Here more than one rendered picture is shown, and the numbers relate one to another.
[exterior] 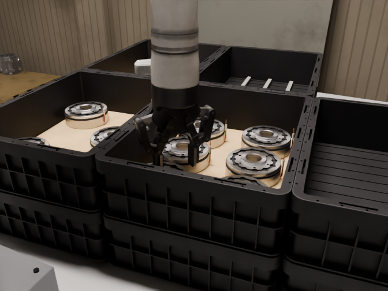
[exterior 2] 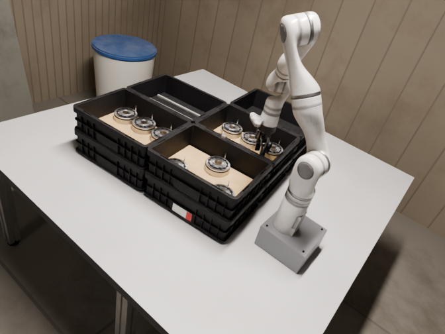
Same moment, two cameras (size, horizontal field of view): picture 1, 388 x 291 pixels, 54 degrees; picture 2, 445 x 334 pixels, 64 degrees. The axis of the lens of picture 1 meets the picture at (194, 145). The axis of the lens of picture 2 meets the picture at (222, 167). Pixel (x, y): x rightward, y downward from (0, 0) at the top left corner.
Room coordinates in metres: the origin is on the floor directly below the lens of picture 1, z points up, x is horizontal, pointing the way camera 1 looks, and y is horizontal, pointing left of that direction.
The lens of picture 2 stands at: (0.61, 1.34, 1.69)
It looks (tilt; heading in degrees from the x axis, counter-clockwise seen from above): 36 degrees down; 274
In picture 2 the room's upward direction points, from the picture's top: 14 degrees clockwise
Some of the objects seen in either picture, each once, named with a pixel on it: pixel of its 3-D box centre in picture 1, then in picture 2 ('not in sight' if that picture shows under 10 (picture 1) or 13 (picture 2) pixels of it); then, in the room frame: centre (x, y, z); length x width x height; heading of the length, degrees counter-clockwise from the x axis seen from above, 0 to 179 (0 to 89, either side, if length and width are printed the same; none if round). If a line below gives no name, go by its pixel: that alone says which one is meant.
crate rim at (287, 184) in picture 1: (220, 127); (247, 132); (0.64, -0.05, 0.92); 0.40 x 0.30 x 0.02; 160
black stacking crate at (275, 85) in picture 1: (260, 87); (176, 106); (1.02, -0.19, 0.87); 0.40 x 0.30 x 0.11; 160
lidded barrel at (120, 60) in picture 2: not in sight; (123, 81); (1.83, -1.38, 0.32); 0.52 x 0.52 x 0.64
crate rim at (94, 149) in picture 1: (82, 107); (211, 158); (0.74, 0.23, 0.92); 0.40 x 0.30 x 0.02; 160
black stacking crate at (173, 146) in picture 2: (86, 129); (208, 169); (0.74, 0.23, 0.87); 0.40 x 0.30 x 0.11; 160
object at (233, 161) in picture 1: (253, 161); (251, 138); (0.62, -0.11, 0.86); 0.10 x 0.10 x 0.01
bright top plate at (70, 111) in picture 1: (86, 109); (174, 166); (0.87, 0.27, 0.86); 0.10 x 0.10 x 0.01
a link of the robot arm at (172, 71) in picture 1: (170, 59); (265, 116); (0.59, 0.04, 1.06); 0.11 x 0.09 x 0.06; 25
